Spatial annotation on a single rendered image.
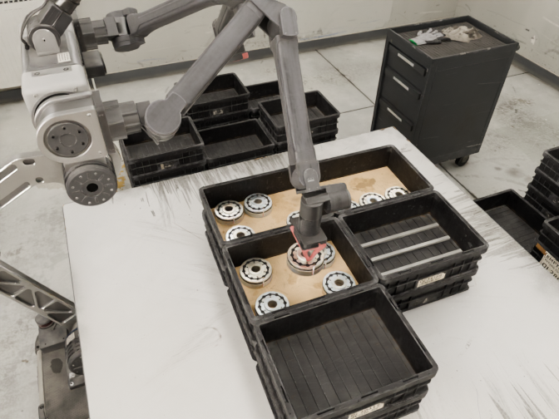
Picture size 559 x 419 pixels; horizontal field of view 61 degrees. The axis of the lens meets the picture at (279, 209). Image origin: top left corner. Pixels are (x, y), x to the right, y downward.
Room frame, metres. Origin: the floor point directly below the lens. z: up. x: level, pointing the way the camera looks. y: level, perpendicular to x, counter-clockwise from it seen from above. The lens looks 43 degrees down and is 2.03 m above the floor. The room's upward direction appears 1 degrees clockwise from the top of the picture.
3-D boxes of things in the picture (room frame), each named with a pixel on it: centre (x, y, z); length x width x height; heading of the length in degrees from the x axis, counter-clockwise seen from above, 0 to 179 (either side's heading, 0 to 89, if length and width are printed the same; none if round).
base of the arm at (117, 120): (0.90, 0.36, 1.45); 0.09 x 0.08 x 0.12; 24
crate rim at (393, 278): (1.10, -0.43, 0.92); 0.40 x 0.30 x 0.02; 112
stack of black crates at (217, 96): (2.62, 0.43, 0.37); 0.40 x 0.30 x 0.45; 114
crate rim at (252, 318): (0.95, -0.06, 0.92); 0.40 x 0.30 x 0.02; 112
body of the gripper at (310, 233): (0.88, -0.08, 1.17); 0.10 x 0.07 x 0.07; 21
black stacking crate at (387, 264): (1.10, -0.43, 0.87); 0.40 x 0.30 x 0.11; 112
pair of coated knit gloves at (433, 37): (2.77, -0.85, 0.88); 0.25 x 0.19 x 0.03; 114
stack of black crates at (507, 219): (1.75, -1.20, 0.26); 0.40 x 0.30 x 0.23; 24
